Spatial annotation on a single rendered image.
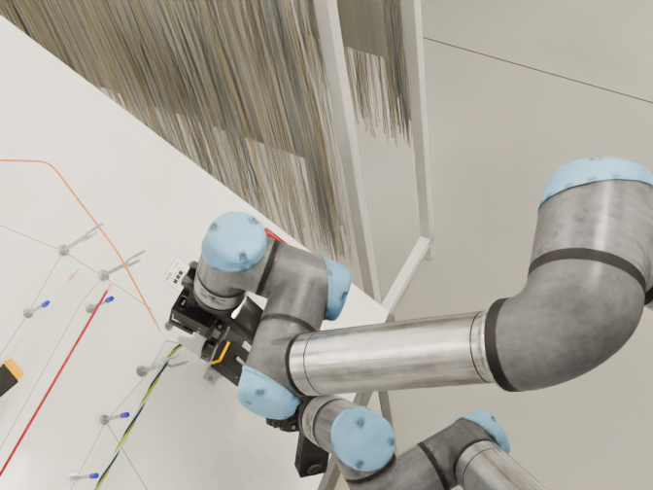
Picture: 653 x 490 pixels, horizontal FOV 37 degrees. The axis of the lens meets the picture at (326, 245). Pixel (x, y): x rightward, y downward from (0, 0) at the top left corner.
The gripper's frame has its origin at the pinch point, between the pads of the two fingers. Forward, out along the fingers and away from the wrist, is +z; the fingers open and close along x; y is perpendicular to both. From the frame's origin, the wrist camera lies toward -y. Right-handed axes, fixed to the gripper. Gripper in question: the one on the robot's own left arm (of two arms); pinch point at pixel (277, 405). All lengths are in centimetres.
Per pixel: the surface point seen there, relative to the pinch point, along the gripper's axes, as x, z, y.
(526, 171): -127, 110, 28
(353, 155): -37, 42, 39
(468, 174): -111, 118, 29
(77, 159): 25.3, 9.1, 42.1
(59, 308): 31.6, 1.9, 20.4
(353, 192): -41, 52, 30
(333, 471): -10.4, 4.3, -14.2
